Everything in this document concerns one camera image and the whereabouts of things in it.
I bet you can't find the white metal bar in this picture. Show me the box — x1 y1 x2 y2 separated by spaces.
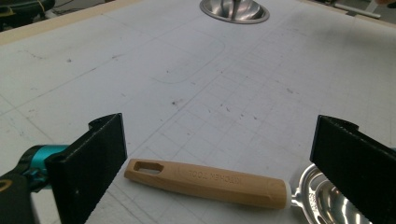
330 2 382 20

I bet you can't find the dark bag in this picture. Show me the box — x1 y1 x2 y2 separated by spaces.
0 0 56 32

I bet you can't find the teal and black kitchen tool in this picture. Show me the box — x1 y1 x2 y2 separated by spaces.
0 144 70 224

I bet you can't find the stainless steel bowl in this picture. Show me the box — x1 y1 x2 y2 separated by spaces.
199 0 271 25

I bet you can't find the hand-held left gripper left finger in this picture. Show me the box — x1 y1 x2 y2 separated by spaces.
45 112 128 224

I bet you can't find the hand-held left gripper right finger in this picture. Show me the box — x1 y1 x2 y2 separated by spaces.
309 114 396 224

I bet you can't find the wooden-handled metal skimmer spoon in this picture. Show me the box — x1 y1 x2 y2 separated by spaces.
123 158 374 224

